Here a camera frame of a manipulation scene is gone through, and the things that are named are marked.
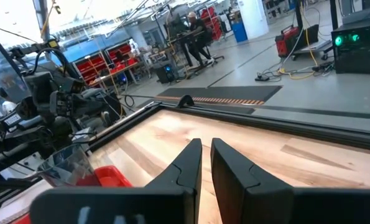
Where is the blue bin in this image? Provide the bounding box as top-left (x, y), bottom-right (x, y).
top-left (230, 19), bottom-right (249, 44)

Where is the black desk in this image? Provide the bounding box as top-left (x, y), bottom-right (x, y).
top-left (168, 30), bottom-right (206, 76)

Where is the yellow cable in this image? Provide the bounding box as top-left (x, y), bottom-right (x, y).
top-left (277, 2), bottom-right (320, 80)

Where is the black computer with green lights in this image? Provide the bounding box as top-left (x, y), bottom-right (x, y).
top-left (331, 14), bottom-right (370, 76)

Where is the black table frame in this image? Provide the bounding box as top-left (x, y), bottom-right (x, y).
top-left (86, 101), bottom-right (370, 152)

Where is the person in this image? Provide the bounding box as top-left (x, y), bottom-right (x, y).
top-left (0, 87), bottom-right (18, 115)
top-left (185, 11), bottom-right (216, 65)

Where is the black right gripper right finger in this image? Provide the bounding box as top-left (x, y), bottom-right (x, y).
top-left (210, 138), bottom-right (370, 224)

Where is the red cart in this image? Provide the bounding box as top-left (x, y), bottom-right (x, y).
top-left (274, 24), bottom-right (301, 58)

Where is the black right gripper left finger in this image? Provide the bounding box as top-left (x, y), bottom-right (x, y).
top-left (29, 138), bottom-right (203, 224)

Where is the shelf with red bins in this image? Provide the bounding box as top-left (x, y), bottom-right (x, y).
top-left (199, 5), bottom-right (223, 42)
top-left (105, 41), bottom-right (139, 68)
top-left (73, 52), bottom-right (111, 88)

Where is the black floor mat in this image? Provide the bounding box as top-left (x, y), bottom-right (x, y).
top-left (154, 85), bottom-right (284, 107)

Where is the red plastic tray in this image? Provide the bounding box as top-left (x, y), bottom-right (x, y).
top-left (12, 164), bottom-right (133, 224)

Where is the black power strip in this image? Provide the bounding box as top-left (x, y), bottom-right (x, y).
top-left (254, 72), bottom-right (271, 83)

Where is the black frame bracket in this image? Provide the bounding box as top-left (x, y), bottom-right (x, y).
top-left (175, 94), bottom-right (196, 109)

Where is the faceted clear cup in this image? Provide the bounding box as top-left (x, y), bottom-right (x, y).
top-left (36, 144), bottom-right (95, 188)

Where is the white column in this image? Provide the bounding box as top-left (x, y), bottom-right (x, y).
top-left (236, 0), bottom-right (270, 40)

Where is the black computer tower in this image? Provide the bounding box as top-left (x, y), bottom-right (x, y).
top-left (154, 62), bottom-right (177, 85)

